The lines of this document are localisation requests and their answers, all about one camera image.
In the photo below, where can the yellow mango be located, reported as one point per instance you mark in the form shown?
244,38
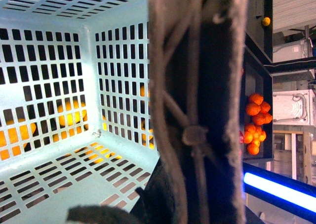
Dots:
14,139

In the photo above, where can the yellow lemon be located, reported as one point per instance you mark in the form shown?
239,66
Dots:
72,113

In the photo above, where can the light blue plastic basket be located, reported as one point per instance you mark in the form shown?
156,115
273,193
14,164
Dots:
92,51

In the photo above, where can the brown basket handle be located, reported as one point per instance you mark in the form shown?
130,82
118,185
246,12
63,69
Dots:
196,56

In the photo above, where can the orange tangerine pile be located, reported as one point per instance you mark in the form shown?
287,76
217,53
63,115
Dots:
259,112

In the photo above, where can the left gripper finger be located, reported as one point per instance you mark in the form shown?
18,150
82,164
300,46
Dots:
100,215

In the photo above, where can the blue white light bar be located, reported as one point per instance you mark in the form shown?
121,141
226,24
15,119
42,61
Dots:
285,193

